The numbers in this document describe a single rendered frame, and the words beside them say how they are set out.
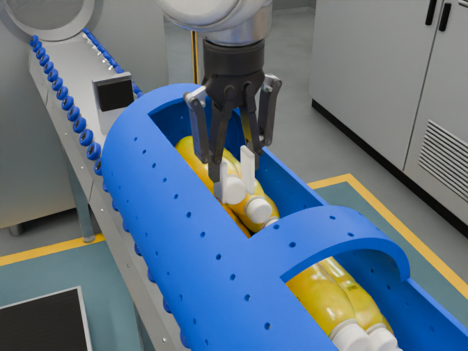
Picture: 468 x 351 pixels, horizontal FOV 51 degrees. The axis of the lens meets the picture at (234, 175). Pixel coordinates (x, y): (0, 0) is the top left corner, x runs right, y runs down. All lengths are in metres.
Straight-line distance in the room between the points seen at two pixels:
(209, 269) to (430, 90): 2.09
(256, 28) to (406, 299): 0.39
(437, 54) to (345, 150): 0.92
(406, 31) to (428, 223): 0.96
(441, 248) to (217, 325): 2.05
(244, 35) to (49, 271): 1.93
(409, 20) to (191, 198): 2.11
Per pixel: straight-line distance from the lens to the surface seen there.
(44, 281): 2.33
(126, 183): 0.77
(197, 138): 0.63
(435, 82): 2.51
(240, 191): 0.72
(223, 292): 0.54
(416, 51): 2.59
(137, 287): 0.98
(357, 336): 0.56
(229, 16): 0.36
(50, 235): 2.55
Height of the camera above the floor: 1.58
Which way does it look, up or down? 34 degrees down
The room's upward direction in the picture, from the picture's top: straight up
